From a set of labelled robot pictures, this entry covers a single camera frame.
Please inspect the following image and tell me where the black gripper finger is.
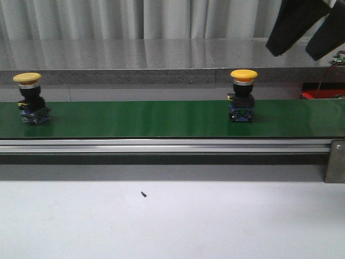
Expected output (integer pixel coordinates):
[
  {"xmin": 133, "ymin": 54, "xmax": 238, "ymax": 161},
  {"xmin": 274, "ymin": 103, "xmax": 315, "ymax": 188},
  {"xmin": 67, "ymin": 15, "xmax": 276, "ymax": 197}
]
[
  {"xmin": 306, "ymin": 2, "xmax": 344, "ymax": 60},
  {"xmin": 266, "ymin": 0, "xmax": 331, "ymax": 57}
]

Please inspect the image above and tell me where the yellow mushroom push button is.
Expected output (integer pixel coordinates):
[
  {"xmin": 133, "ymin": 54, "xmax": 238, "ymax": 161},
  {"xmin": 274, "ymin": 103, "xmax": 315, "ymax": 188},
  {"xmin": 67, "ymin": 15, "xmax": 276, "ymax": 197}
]
[
  {"xmin": 227, "ymin": 69, "xmax": 258, "ymax": 122},
  {"xmin": 13, "ymin": 72, "xmax": 52, "ymax": 125}
]

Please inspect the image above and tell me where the red plastic tray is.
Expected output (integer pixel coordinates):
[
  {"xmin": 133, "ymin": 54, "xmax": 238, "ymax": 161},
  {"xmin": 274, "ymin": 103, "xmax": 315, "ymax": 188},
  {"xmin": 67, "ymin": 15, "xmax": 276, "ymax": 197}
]
[{"xmin": 301, "ymin": 83, "xmax": 344, "ymax": 99}]

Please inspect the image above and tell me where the green conveyor belt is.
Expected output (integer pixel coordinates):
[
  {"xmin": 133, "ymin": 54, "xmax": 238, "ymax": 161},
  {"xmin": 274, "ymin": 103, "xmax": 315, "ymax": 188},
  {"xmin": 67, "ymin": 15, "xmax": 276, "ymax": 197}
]
[{"xmin": 1, "ymin": 99, "xmax": 344, "ymax": 139}]

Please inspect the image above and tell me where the grey stone counter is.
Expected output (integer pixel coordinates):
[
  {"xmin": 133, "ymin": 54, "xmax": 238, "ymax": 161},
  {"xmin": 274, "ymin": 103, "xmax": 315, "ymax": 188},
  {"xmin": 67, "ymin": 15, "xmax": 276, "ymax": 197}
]
[{"xmin": 1, "ymin": 38, "xmax": 344, "ymax": 85}]

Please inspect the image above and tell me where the grey curtain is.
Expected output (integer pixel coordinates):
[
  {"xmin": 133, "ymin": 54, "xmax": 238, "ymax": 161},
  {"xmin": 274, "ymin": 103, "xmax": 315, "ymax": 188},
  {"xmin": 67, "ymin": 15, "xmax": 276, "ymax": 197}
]
[{"xmin": 1, "ymin": 1, "xmax": 281, "ymax": 40}]

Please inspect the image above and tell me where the red black wire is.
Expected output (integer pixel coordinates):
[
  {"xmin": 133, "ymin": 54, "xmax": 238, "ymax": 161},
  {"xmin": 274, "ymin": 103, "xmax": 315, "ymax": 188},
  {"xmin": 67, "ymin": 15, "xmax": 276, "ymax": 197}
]
[{"xmin": 315, "ymin": 50, "xmax": 345, "ymax": 99}]

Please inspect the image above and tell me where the steel conveyor support bracket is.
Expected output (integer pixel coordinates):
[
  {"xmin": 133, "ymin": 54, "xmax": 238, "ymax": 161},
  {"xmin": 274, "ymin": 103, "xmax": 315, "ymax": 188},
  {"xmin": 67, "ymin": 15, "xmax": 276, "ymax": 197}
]
[{"xmin": 325, "ymin": 140, "xmax": 345, "ymax": 183}]

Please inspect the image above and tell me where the aluminium conveyor side rail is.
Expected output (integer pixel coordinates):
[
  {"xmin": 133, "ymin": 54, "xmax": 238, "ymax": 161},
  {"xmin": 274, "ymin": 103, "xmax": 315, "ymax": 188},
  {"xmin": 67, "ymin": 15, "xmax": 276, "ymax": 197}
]
[{"xmin": 1, "ymin": 138, "xmax": 332, "ymax": 154}]

